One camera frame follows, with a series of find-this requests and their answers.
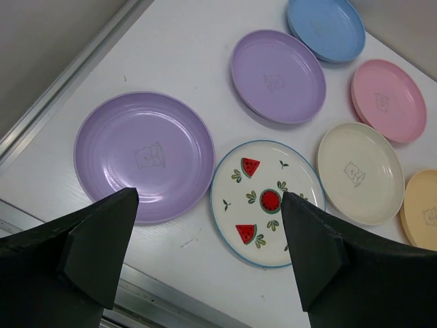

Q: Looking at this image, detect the white watermelon pattern plate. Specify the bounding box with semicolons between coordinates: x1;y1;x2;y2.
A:
210;140;326;269

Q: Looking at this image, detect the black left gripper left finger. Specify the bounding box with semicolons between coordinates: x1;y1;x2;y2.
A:
1;188;139;327

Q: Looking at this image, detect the blue plastic plate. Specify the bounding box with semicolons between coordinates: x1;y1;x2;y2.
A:
286;0;366;63

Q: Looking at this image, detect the aluminium table frame rail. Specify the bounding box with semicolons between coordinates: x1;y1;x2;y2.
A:
1;1;244;327

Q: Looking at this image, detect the orange plastic plate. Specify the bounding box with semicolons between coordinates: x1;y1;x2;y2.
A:
400;169;436;251

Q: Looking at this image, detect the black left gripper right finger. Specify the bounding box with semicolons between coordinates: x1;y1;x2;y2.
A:
281;192;436;327

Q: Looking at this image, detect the lilac plastic plate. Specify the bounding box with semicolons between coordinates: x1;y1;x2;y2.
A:
230;29;326;124
74;92;215;225

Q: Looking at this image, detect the pink plastic plate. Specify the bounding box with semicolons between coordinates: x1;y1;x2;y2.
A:
351;59;427;144

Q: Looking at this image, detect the cream plastic plate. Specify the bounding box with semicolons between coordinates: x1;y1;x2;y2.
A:
317;122;405;226

